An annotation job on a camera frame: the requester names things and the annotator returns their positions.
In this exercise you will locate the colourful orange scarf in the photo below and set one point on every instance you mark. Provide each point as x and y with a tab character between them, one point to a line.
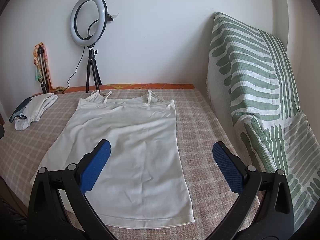
54	90

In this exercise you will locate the folded silver tripod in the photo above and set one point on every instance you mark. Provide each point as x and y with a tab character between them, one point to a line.
44	80

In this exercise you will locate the folded dark teal garment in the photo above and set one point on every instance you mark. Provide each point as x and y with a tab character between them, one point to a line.
18	112

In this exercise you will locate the white camisole top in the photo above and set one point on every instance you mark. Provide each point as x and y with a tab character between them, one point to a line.
142	185

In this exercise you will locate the pink plaid bed cover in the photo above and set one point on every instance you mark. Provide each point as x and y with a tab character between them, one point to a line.
197	130

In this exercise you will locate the green white patterned throw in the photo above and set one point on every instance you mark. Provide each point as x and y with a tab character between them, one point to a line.
254	96

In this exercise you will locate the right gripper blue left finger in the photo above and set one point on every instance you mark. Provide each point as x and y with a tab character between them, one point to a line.
92	164

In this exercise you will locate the white ring light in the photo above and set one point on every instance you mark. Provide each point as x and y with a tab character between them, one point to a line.
88	21

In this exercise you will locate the folded white garment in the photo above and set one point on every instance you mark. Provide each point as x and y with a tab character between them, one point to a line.
35	109

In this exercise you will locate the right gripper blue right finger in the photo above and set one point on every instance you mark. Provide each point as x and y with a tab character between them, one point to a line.
231	166

